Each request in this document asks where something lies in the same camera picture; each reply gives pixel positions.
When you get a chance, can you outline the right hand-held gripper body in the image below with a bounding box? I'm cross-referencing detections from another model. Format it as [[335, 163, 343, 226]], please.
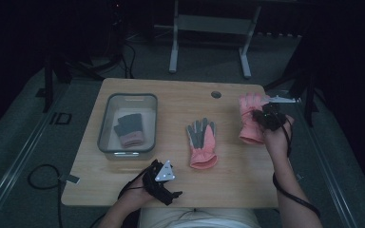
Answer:
[[256, 94, 298, 132]]

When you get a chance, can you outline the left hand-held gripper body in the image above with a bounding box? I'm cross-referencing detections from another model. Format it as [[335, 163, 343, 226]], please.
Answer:
[[142, 159, 179, 206]]

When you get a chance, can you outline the pink glove printed back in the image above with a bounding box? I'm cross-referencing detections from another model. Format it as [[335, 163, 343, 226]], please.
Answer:
[[238, 92, 270, 146]]

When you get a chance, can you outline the pink glove grey palm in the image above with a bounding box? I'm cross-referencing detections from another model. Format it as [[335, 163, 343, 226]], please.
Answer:
[[185, 117, 219, 170]]

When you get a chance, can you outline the grey plastic bin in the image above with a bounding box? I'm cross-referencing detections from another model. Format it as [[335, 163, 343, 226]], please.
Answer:
[[97, 92, 159, 162]]

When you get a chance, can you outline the person's right hand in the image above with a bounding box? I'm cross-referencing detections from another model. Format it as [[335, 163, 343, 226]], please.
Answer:
[[263, 115, 296, 160]]

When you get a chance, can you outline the person's left hand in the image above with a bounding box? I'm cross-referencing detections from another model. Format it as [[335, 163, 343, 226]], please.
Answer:
[[117, 177, 157, 213]]

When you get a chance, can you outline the person's white clothing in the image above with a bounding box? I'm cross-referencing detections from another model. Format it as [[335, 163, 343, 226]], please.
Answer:
[[138, 207, 261, 228]]

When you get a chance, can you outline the black tripod stand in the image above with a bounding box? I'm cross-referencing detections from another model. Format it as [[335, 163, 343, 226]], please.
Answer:
[[35, 47, 125, 114], [263, 31, 321, 128]]

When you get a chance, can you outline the left hand-held gripper cable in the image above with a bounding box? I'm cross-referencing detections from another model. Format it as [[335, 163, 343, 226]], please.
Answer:
[[88, 163, 151, 228]]

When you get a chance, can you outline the hand-held gripper cable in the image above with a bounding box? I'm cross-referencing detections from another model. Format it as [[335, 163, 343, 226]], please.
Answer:
[[271, 118, 321, 219], [88, 163, 151, 228]]

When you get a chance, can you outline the right hand-held gripper cable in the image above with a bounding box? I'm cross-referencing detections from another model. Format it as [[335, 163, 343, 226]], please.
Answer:
[[271, 118, 321, 219]]

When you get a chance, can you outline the metal floor rail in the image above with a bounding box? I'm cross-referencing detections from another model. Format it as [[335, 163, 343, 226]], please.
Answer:
[[283, 89, 359, 228], [0, 83, 70, 226]]

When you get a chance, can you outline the white metal desk frame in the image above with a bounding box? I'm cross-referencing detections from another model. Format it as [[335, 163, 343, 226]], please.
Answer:
[[168, 0, 262, 79]]

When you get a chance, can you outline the black floor cable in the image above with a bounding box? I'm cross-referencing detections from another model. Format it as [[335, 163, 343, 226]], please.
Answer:
[[27, 163, 65, 228]]

